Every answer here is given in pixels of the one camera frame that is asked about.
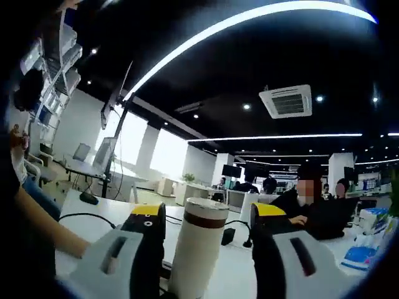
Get person's black shirt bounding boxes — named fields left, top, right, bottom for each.
left=0, top=130, right=59, bottom=293

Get shelf rack with bins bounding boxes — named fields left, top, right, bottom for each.
left=19, top=6, right=84, bottom=126

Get black monitor pole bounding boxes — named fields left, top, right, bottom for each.
left=102, top=92, right=135, bottom=199

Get black monitor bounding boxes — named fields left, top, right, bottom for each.
left=100, top=60, right=134, bottom=131

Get black computer mouse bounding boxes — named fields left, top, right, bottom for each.
left=79, top=192, right=100, bottom=206

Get white brown cup lid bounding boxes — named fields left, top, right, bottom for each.
left=183, top=197, right=231, bottom=231

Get blue white packets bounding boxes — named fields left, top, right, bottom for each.
left=359, top=206, right=391, bottom=232

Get black plug cable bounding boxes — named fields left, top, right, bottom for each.
left=224, top=220, right=254, bottom=249

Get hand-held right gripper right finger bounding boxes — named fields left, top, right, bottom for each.
left=249, top=201, right=368, bottom=299

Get long ceiling light strip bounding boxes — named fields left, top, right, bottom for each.
left=122, top=0, right=378, bottom=103

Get black power adapter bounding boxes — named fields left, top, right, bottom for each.
left=221, top=227, right=237, bottom=246

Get blue tissue pack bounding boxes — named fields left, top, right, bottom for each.
left=340, top=245, right=380, bottom=272

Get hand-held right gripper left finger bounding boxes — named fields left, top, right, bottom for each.
left=57, top=201, right=168, bottom=299

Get silver laptop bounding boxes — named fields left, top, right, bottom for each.
left=92, top=136, right=118, bottom=176

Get black laptop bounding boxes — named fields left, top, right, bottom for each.
left=310, top=196, right=360, bottom=241

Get white water cup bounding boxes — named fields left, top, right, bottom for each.
left=168, top=225, right=226, bottom=299

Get ceiling air conditioner vent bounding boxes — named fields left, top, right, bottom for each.
left=258, top=84, right=313, bottom=120

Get white table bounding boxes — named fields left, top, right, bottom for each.
left=55, top=189, right=377, bottom=299

